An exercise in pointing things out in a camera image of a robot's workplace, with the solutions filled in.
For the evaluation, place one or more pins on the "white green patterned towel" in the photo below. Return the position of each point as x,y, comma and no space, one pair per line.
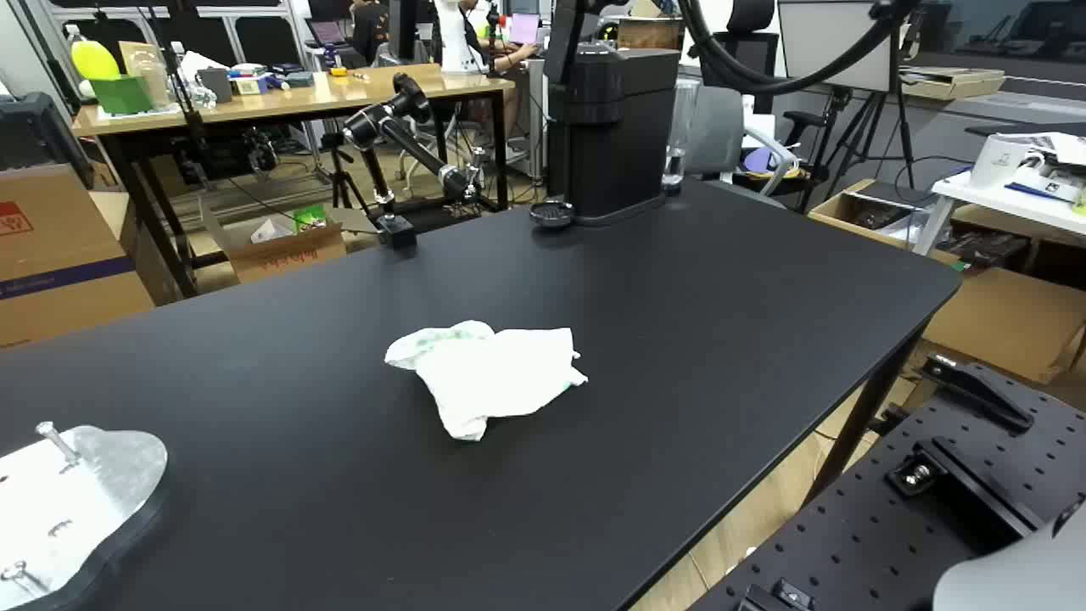
484,376

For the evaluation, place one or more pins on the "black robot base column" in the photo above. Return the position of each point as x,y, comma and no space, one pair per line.
609,118

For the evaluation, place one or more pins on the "small black round puck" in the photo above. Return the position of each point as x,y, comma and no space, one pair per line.
551,216

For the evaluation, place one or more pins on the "wooden desk with clutter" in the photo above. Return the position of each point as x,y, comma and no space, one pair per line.
135,139

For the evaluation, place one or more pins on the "cardboard box under desk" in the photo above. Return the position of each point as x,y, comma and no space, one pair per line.
280,241

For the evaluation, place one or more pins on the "black perforated breadboard plate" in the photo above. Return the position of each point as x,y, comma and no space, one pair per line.
970,505

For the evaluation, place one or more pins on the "black tripod stand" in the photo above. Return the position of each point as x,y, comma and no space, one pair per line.
851,130

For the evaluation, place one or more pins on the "cardboard box right floor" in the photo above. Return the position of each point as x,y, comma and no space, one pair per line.
1021,323

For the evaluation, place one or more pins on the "large cardboard box left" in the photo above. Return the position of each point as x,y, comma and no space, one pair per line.
59,262

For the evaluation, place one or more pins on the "white hook rack board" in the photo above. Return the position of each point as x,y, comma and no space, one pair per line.
63,498

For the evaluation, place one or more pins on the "yellow green bag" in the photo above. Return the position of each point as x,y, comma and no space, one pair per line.
94,60

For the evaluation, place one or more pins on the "white printer on table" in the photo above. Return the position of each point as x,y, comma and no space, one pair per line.
1043,163

